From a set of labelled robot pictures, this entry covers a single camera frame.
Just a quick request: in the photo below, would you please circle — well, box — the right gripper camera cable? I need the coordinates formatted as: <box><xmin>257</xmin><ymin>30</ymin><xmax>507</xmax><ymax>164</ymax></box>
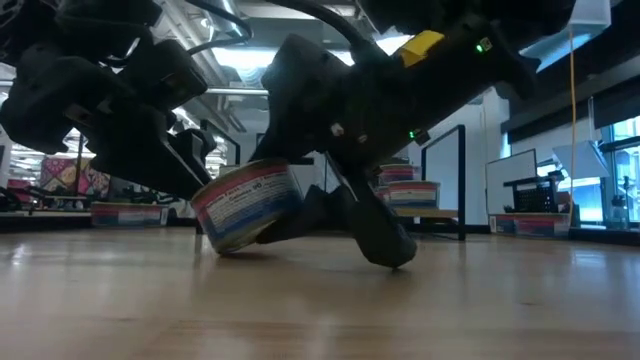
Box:
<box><xmin>267</xmin><ymin>0</ymin><xmax>374</xmax><ymax>51</ymax></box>

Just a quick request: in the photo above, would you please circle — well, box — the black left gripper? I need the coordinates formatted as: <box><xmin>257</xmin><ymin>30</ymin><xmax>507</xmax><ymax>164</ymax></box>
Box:
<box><xmin>0</xmin><ymin>54</ymin><xmax>217</xmax><ymax>201</ymax></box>

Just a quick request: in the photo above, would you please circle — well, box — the tin can with ringed lid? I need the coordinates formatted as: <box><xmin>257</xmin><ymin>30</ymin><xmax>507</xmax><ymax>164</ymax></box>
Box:
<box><xmin>90</xmin><ymin>202</ymin><xmax>162</xmax><ymax>228</ymax></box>

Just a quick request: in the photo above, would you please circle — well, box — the gripper camera cable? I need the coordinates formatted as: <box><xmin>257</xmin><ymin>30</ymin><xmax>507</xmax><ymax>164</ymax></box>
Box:
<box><xmin>267</xmin><ymin>0</ymin><xmax>374</xmax><ymax>51</ymax></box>
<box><xmin>184</xmin><ymin>0</ymin><xmax>254</xmax><ymax>56</ymax></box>

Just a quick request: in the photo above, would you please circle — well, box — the colourful patterned cloth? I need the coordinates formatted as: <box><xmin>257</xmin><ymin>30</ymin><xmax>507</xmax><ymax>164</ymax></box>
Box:
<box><xmin>39</xmin><ymin>157</ymin><xmax>111</xmax><ymax>199</ymax></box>

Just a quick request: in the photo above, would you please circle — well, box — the whiteboard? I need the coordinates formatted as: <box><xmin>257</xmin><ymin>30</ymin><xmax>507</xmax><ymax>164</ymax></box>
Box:
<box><xmin>484</xmin><ymin>148</ymin><xmax>540</xmax><ymax>217</ymax></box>

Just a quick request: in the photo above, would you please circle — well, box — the yellow tag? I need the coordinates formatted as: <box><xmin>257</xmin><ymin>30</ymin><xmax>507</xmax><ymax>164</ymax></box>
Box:
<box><xmin>398</xmin><ymin>29</ymin><xmax>446</xmax><ymax>69</ymax></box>

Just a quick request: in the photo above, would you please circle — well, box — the black wire basket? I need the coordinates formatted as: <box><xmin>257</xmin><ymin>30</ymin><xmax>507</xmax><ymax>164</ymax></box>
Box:
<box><xmin>503</xmin><ymin>174</ymin><xmax>567</xmax><ymax>214</ymax></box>

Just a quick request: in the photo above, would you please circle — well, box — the left gripper camera cable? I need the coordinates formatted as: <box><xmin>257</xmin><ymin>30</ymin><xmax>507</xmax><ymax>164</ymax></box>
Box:
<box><xmin>184</xmin><ymin>0</ymin><xmax>254</xmax><ymax>56</ymax></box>

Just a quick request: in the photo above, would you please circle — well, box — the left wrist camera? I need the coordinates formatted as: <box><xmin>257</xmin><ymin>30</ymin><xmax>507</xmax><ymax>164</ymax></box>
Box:
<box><xmin>119</xmin><ymin>39</ymin><xmax>209</xmax><ymax>116</ymax></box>

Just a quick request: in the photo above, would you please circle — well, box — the orange hanging cord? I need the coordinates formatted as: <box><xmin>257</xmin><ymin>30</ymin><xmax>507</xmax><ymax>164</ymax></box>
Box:
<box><xmin>568</xmin><ymin>29</ymin><xmax>579</xmax><ymax>221</ymax></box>

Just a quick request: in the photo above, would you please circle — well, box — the white hanging shade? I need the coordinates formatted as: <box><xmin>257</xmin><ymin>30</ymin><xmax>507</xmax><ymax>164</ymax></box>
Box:
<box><xmin>552</xmin><ymin>139</ymin><xmax>611</xmax><ymax>181</ymax></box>

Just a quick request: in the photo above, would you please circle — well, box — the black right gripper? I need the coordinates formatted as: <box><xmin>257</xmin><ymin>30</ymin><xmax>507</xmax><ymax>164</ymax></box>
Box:
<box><xmin>254</xmin><ymin>19</ymin><xmax>541</xmax><ymax>269</ymax></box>

